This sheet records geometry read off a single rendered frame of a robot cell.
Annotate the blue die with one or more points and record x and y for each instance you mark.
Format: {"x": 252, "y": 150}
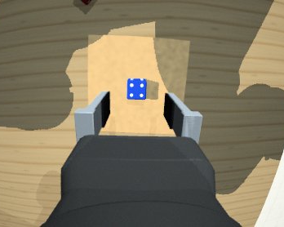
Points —
{"x": 136, "y": 89}

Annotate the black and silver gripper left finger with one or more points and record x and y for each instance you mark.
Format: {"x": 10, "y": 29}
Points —
{"x": 90, "y": 120}

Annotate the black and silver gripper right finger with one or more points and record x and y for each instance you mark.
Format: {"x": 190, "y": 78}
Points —
{"x": 179, "y": 118}

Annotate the red die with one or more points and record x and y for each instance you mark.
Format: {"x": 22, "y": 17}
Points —
{"x": 86, "y": 1}

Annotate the tan flat mat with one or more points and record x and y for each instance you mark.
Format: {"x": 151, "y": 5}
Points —
{"x": 162, "y": 62}

